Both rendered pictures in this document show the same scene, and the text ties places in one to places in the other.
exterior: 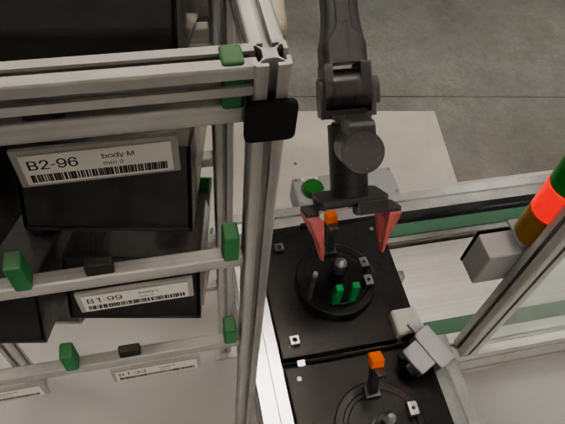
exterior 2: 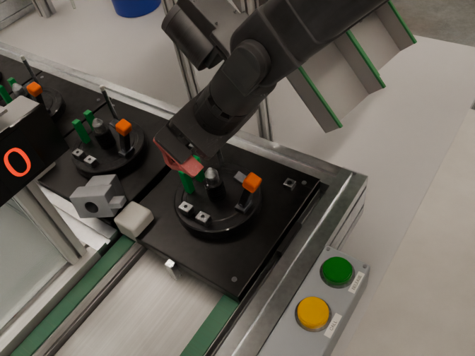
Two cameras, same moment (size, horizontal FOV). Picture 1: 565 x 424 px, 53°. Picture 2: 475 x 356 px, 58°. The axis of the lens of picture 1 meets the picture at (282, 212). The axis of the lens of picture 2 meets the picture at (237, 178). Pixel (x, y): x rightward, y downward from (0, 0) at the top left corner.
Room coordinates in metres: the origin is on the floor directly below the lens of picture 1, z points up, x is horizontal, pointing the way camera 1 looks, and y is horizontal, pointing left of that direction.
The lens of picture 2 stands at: (0.91, -0.28, 1.51)
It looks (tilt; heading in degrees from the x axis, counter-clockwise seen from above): 48 degrees down; 152
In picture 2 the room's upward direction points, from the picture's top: 12 degrees counter-clockwise
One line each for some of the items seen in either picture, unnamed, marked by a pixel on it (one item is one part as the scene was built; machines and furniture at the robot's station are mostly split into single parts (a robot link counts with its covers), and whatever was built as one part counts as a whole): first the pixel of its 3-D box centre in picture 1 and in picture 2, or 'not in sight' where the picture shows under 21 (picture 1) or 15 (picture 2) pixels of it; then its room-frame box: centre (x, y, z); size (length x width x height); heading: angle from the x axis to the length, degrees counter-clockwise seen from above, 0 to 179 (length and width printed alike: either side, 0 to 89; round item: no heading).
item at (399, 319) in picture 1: (404, 325); (135, 221); (0.44, -0.23, 0.97); 0.05 x 0.05 x 0.04; 18
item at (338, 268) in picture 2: (313, 188); (337, 272); (0.71, -0.05, 0.96); 0.04 x 0.04 x 0.02
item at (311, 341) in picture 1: (333, 285); (220, 205); (0.50, -0.11, 0.96); 0.24 x 0.24 x 0.02; 18
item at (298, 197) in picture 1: (344, 194); (313, 323); (0.73, -0.12, 0.93); 0.21 x 0.07 x 0.06; 108
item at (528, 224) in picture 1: (541, 222); not in sight; (0.45, -0.32, 1.28); 0.05 x 0.05 x 0.05
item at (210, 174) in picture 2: (340, 263); (211, 174); (0.50, -0.11, 1.04); 0.02 x 0.02 x 0.03
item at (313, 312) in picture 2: not in sight; (312, 313); (0.73, -0.12, 0.96); 0.04 x 0.04 x 0.02
